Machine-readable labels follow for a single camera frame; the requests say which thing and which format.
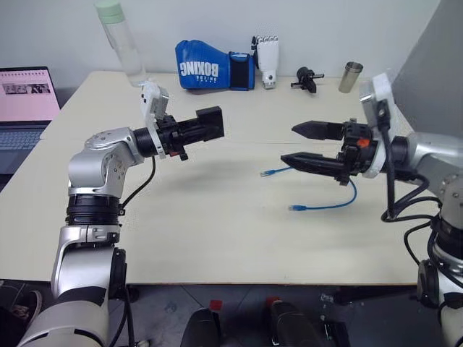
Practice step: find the grey panel board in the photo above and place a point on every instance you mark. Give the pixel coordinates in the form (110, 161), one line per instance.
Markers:
(430, 65)

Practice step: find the clear bottle with green lid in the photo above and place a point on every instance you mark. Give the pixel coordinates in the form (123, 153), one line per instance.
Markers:
(124, 47)

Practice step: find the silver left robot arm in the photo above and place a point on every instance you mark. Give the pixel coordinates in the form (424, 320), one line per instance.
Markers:
(94, 173)

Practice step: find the black shoe with white sole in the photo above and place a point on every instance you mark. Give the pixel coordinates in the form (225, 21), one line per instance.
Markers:
(21, 307)

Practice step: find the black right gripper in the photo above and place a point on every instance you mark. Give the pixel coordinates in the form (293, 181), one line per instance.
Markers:
(356, 150)

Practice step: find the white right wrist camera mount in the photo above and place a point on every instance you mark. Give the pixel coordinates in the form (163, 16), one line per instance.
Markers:
(376, 105)

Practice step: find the open laptop computer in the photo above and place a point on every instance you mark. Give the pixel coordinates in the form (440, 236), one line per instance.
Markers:
(25, 94)

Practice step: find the silver metal cup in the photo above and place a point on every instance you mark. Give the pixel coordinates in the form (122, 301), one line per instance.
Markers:
(351, 77)

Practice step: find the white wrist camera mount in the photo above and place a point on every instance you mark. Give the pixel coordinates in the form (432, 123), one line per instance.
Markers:
(376, 105)
(152, 103)

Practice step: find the blue boxing glove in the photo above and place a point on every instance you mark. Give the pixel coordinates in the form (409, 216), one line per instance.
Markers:
(206, 67)

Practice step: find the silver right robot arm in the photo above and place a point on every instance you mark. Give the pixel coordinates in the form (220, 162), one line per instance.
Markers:
(432, 150)

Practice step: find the dark rounded shape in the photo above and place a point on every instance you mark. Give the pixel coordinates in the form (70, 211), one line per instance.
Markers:
(200, 329)
(289, 325)

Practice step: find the small black mechanical part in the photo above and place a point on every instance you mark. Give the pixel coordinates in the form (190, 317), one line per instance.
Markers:
(307, 79)

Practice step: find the white robotic hand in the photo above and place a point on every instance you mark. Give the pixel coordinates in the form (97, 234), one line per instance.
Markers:
(268, 58)

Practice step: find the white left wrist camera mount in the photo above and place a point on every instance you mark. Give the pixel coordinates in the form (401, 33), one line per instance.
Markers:
(152, 103)

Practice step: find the small black box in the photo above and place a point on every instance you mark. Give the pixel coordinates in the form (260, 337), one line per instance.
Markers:
(210, 122)

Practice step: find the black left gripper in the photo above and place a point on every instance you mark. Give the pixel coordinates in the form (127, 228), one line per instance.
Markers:
(168, 134)

